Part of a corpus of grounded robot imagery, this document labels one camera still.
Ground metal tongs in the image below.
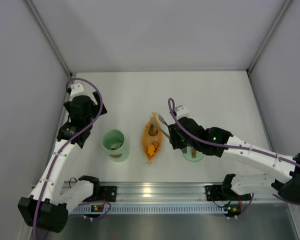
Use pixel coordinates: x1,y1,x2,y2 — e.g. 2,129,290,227
149,113,188,154

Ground brown food piece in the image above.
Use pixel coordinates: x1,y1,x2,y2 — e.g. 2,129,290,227
148,124,158,137

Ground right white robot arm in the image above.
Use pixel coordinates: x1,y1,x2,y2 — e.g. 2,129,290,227
168,117,300,205

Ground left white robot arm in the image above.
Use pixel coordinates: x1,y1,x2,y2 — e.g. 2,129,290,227
17,91,107,233

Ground orange boat-shaped tray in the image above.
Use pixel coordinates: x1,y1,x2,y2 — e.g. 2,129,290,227
141,112,163,165

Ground orange food piece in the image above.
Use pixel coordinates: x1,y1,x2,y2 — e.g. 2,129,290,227
147,145,156,157

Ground green cup container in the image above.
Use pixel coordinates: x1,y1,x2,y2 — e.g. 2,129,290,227
101,129,130,163

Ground right controller board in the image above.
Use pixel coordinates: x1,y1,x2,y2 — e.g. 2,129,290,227
223,205,242,220

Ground controller board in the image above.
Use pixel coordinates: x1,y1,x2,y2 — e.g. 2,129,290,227
223,205,242,220
83,205,107,222

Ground left controller board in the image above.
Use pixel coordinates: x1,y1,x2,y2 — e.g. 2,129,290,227
83,205,107,222

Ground green lid with handle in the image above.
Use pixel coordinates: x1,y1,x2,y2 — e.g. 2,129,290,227
182,146,204,163

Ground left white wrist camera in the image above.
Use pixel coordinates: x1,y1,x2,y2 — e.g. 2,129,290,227
66,82,87,98

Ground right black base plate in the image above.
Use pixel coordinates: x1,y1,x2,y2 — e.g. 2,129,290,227
204,184,252,202

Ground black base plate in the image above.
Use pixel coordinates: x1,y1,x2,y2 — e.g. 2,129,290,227
204,184,252,202
88,185,117,203

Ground aluminium mounting rail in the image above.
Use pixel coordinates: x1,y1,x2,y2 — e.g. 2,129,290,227
31,181,300,205

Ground grey slotted cable duct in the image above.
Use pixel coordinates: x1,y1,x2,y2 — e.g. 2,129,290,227
71,204,226,215

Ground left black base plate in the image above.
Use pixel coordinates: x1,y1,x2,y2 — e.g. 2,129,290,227
88,185,117,203

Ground left aluminium frame post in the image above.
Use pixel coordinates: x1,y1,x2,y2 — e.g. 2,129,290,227
22,0,73,79

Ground aluminium frame post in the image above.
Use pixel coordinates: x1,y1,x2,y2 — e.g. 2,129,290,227
22,0,73,79
247,0,295,74

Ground right aluminium frame post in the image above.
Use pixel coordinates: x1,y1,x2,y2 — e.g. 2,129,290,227
247,0,295,74

